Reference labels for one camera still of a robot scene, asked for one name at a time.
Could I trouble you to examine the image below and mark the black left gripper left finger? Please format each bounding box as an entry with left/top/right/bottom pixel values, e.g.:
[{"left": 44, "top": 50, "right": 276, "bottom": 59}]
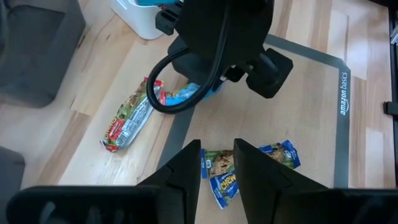
[{"left": 136, "top": 139, "right": 202, "bottom": 224}]

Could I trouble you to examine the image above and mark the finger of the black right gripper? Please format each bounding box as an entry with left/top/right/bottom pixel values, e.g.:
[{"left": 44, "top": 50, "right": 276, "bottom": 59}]
[{"left": 223, "top": 63, "right": 248, "bottom": 84}]

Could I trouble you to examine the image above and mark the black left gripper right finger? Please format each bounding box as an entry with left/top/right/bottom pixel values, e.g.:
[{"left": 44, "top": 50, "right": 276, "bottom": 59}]
[{"left": 233, "top": 139, "right": 327, "bottom": 224}]

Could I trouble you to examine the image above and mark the blue Chewy granola bar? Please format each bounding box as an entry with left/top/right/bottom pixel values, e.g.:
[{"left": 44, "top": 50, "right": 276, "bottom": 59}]
[
  {"left": 208, "top": 170, "right": 240, "bottom": 210},
  {"left": 200, "top": 148, "right": 236, "bottom": 180},
  {"left": 257, "top": 139, "right": 302, "bottom": 170}
]

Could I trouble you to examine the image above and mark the light blue granola bar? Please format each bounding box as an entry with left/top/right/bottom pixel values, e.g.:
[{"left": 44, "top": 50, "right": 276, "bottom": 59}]
[
  {"left": 136, "top": 0, "right": 182, "bottom": 6},
  {"left": 158, "top": 82, "right": 223, "bottom": 106}
]

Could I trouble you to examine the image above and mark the beige mat with grey border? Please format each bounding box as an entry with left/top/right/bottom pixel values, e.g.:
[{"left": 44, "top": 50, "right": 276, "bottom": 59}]
[{"left": 157, "top": 34, "right": 351, "bottom": 224}]

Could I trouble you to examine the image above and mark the white plastic bin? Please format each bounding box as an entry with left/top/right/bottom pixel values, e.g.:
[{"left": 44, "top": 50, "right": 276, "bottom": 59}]
[{"left": 107, "top": 0, "right": 184, "bottom": 40}]

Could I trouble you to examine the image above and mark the grey translucent bin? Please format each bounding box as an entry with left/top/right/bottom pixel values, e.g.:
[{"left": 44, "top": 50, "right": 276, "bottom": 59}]
[{"left": 0, "top": 0, "right": 86, "bottom": 108}]

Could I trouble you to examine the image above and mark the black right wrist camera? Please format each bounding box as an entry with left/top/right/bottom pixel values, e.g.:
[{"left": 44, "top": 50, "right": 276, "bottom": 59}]
[{"left": 167, "top": 35, "right": 225, "bottom": 87}]

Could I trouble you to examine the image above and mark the black camera cable loop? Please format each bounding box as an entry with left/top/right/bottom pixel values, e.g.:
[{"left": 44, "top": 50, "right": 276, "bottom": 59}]
[{"left": 146, "top": 6, "right": 233, "bottom": 114}]

